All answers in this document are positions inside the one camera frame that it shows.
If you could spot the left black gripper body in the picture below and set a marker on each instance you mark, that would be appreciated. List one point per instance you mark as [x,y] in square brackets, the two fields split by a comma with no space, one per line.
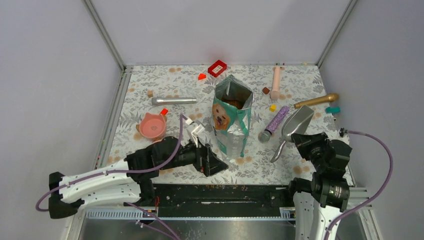
[194,156]

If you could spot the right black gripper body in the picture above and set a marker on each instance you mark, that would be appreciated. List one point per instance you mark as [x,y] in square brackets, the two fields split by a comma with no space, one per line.
[313,148]

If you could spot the metal scissors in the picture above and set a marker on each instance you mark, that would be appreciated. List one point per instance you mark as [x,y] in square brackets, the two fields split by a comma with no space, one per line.
[297,123]

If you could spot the green silver pet food bag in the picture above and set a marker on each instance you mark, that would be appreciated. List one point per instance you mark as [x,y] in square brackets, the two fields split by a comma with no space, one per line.
[231,126]

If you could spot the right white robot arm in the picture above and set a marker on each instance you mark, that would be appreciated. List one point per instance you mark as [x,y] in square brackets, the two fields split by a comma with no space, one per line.
[320,202]

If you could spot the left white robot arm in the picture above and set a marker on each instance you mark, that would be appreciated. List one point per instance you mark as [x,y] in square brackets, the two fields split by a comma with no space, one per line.
[129,180]

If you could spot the pink pet bowl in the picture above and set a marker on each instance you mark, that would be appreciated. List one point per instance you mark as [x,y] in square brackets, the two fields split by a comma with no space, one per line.
[152,126]

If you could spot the teal small block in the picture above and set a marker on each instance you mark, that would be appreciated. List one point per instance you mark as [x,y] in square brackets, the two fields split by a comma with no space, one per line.
[332,110]

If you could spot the purple glitter microphone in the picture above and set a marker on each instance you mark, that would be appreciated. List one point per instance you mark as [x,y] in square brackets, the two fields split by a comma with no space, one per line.
[266,134]

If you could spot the gold microphone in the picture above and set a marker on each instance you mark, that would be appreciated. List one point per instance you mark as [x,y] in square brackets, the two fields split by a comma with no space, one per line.
[329,98]

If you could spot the orange red block near bowl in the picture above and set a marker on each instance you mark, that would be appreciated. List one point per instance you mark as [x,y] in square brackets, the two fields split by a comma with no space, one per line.
[164,111]

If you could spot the yellow small block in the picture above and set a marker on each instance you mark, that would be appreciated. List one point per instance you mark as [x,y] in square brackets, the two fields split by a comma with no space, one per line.
[272,108]

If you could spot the pink cylinder toy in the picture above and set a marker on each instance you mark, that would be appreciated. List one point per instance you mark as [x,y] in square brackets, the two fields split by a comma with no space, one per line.
[275,88]

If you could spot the brown kibble in bag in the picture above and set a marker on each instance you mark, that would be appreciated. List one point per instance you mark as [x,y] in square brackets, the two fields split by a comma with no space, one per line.
[236,103]

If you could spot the silver microphone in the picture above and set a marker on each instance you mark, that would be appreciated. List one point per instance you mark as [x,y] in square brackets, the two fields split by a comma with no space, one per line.
[161,101]

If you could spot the brown small block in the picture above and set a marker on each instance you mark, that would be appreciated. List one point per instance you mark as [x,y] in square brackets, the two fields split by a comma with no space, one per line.
[265,90]

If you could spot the orange red small block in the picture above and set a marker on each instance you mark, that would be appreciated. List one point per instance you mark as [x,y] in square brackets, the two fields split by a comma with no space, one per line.
[201,76]

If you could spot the red small box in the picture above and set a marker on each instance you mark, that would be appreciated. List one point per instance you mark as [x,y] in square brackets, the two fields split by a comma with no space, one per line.
[217,68]

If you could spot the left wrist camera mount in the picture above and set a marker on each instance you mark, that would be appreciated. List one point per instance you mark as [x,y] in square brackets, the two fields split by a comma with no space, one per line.
[194,128]

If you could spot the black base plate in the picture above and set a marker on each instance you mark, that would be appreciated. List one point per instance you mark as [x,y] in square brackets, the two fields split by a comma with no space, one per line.
[215,201]

